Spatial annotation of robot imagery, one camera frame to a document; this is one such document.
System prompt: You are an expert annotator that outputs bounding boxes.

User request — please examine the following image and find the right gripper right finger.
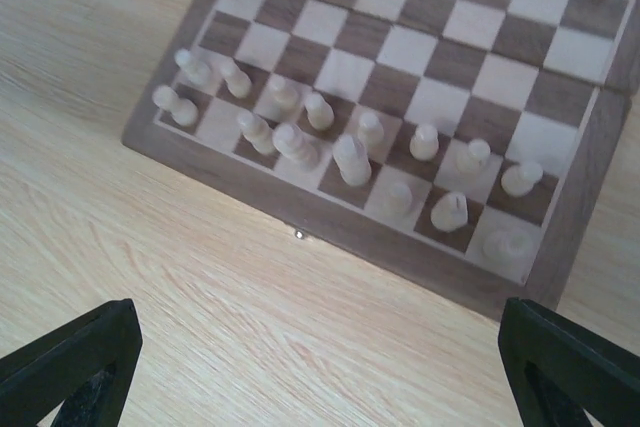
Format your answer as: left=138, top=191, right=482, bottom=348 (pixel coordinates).
left=498, top=297, right=639, bottom=426

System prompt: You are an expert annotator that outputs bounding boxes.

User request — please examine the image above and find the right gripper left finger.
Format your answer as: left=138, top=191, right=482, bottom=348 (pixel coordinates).
left=1, top=299, right=142, bottom=426

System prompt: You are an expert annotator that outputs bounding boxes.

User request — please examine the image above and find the light chess rook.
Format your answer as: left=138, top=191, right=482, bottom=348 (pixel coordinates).
left=483, top=229, right=532, bottom=262

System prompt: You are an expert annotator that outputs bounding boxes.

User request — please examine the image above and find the light chess pawn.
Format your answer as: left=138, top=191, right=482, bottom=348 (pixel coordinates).
left=220, top=59, right=252, bottom=98
left=456, top=138, right=491, bottom=174
left=409, top=123, right=439, bottom=161
left=501, top=161, right=544, bottom=197
left=268, top=77, right=299, bottom=113

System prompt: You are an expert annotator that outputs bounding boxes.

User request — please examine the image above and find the light chess piece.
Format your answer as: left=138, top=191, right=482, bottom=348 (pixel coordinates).
left=304, top=92, right=334, bottom=131
left=174, top=48, right=212, bottom=87
left=357, top=112, right=384, bottom=151
left=333, top=134, right=372, bottom=187
left=152, top=85, right=199, bottom=127
left=272, top=123, right=320, bottom=170
left=430, top=192, right=469, bottom=233
left=384, top=181, right=413, bottom=217
left=237, top=111, right=276, bottom=155

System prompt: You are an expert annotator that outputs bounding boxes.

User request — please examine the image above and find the wooden chess board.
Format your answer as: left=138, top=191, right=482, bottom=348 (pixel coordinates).
left=122, top=0, right=639, bottom=317

